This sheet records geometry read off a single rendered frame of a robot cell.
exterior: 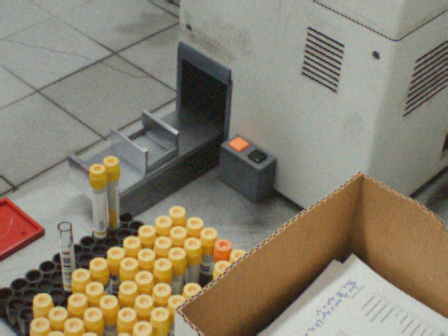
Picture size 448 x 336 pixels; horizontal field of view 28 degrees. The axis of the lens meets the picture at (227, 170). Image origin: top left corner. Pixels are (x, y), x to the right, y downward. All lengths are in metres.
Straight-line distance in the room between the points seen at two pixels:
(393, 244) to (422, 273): 0.04
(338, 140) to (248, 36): 0.14
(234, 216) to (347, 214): 0.18
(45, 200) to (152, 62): 1.81
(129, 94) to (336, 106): 1.79
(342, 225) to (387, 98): 0.13
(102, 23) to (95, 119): 0.52
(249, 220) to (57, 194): 0.21
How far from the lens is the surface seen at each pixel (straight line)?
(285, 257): 0.78
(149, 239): 0.78
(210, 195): 1.00
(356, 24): 0.82
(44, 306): 0.73
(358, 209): 0.84
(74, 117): 2.55
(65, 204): 0.99
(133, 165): 0.97
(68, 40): 2.89
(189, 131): 1.02
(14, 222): 0.97
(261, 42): 0.92
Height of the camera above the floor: 1.54
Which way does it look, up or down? 41 degrees down
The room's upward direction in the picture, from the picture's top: 4 degrees clockwise
